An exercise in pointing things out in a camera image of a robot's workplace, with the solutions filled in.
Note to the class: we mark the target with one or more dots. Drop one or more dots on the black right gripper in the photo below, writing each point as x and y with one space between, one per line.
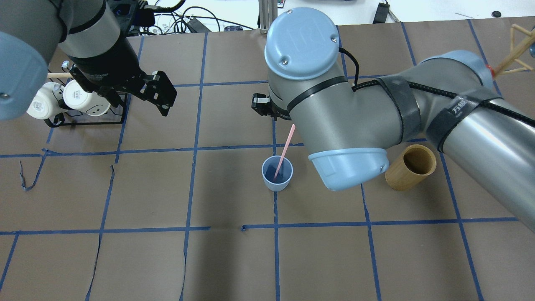
260 104

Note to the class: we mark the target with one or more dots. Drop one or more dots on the white mug far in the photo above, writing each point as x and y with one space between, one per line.
47 102

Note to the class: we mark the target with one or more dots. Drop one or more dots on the pink chopstick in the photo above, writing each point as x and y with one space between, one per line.
285 149

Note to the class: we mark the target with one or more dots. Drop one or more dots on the black wire mug rack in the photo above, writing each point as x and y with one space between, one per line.
114 116

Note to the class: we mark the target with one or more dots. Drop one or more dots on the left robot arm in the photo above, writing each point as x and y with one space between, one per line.
88 32

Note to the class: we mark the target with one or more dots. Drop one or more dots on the white mug near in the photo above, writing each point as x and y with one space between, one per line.
89 103

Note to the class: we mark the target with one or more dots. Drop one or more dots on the bamboo wooden cup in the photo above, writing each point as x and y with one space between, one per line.
411 167

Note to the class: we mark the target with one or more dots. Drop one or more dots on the white mug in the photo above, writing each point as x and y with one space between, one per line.
47 102
89 103

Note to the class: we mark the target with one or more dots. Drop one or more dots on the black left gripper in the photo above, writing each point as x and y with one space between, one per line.
109 66

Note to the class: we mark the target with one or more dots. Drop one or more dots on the aluminium frame post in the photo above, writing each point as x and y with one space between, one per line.
268 11

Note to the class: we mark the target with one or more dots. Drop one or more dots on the light blue plastic cup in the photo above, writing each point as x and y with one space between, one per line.
285 175

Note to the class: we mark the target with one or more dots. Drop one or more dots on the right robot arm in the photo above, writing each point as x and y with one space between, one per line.
347 129

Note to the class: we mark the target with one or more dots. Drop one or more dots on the wooden rack dowel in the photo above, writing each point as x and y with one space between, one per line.
59 75

